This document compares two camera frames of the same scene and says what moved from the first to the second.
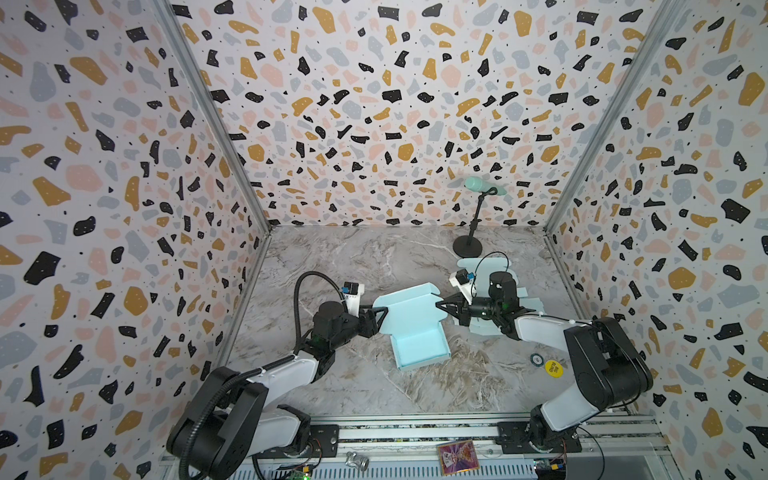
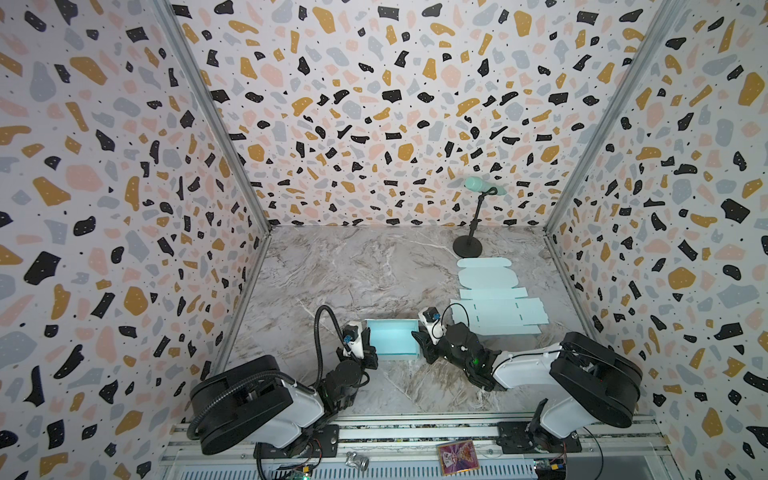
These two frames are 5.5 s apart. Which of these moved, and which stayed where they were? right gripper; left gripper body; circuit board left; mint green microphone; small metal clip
Moved: right gripper; left gripper body
Stayed: small metal clip; circuit board left; mint green microphone
